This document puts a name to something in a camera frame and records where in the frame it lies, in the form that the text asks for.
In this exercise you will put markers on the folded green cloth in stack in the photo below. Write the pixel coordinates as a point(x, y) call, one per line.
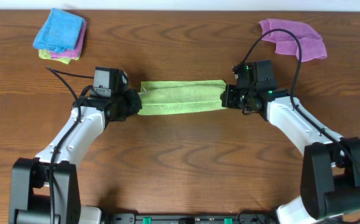
point(45, 54)

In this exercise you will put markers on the crumpled purple cloth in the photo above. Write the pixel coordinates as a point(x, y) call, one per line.
point(310, 40)

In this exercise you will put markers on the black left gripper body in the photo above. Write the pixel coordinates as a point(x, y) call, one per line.
point(135, 101)

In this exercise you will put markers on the light green microfiber cloth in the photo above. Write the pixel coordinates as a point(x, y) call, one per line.
point(179, 97)

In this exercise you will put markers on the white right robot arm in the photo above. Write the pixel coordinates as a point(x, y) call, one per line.
point(330, 183)

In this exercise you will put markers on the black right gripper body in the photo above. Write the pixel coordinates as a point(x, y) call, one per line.
point(227, 99)

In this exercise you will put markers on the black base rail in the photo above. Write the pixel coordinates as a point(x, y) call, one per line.
point(244, 218)

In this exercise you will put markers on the folded purple cloth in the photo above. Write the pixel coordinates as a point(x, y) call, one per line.
point(75, 48)

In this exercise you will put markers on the folded blue cloth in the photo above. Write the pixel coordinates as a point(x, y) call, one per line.
point(60, 32)

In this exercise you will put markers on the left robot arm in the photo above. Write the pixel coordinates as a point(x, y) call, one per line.
point(45, 189)

